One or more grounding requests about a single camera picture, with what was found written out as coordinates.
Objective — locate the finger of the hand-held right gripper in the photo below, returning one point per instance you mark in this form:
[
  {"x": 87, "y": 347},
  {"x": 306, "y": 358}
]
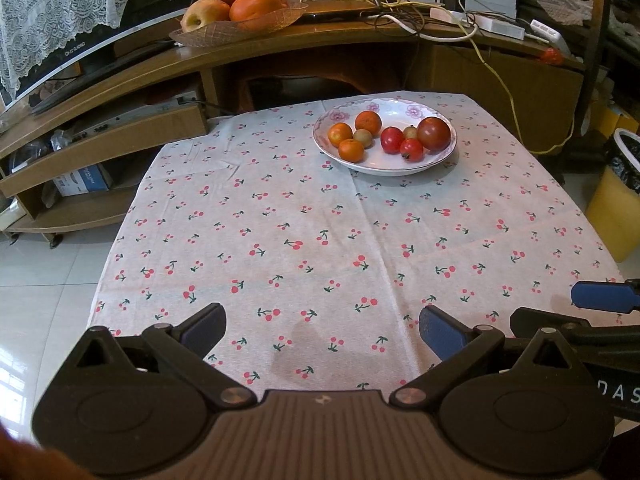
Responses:
[
  {"x": 605, "y": 296},
  {"x": 600, "y": 331}
]

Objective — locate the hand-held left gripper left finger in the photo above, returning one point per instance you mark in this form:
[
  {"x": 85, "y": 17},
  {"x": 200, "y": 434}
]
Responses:
[{"x": 202, "y": 330}]

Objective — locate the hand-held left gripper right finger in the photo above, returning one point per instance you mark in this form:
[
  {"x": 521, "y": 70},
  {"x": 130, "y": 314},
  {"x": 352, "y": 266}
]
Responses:
[{"x": 440, "y": 332}]

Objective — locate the floral rim white plate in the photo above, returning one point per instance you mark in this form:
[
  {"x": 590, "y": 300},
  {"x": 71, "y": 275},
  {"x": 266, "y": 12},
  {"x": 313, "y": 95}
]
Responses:
[{"x": 385, "y": 165}]

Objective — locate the small red cherry tomato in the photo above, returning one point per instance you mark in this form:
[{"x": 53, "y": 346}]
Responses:
[
  {"x": 392, "y": 140},
  {"x": 412, "y": 150}
]

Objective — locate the large dark red tomato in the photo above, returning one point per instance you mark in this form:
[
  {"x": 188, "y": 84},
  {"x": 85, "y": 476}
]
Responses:
[{"x": 434, "y": 133}]

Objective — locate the small mandarin orange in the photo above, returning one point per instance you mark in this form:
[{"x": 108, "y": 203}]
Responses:
[
  {"x": 340, "y": 133},
  {"x": 368, "y": 121},
  {"x": 351, "y": 150}
]

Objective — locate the yellow trash bin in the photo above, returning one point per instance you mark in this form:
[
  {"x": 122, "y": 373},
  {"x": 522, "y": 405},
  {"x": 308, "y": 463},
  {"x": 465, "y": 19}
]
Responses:
[{"x": 612, "y": 215}]

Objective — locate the black trash bag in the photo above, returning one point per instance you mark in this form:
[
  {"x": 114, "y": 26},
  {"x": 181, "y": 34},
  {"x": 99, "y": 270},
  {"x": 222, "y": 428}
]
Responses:
[{"x": 625, "y": 165}]

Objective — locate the cherry print white tablecloth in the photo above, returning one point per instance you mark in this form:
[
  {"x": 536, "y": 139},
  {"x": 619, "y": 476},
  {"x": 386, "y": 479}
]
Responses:
[{"x": 300, "y": 235}]

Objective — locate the blue and white carton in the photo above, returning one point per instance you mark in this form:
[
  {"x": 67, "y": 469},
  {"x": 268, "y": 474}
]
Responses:
[{"x": 82, "y": 179}]

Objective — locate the silver set-top box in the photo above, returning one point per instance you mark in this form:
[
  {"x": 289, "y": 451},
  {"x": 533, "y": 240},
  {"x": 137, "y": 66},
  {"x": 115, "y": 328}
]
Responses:
[{"x": 130, "y": 115}]

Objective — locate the small red object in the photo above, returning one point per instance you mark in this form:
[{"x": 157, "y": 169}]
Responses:
[{"x": 552, "y": 56}]

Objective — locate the wooden television stand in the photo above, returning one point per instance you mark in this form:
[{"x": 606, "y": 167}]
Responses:
[{"x": 150, "y": 70}]

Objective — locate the white labelled device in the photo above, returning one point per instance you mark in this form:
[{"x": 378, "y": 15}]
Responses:
[{"x": 546, "y": 30}]

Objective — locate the dark storage shelf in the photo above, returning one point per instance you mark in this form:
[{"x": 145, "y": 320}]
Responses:
[{"x": 595, "y": 20}]

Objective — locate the flat white box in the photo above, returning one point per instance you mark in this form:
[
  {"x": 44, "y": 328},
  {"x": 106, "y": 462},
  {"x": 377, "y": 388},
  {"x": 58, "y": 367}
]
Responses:
[{"x": 500, "y": 26}]

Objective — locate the glass fruit bowl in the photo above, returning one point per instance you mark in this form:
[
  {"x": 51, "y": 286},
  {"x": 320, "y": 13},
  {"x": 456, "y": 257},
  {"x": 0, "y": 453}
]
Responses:
[{"x": 220, "y": 35}]

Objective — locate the yellow apple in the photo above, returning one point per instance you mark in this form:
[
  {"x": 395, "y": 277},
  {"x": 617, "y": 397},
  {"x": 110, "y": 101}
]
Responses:
[{"x": 202, "y": 15}]

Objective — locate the small white power adapter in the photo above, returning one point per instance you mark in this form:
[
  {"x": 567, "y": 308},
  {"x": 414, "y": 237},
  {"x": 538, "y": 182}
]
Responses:
[{"x": 450, "y": 15}]

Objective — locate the black television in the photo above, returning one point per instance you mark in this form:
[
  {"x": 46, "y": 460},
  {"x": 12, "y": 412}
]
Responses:
[{"x": 150, "y": 5}]

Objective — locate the white lace cloth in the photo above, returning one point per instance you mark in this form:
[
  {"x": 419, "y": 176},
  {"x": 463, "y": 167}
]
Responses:
[{"x": 55, "y": 15}]

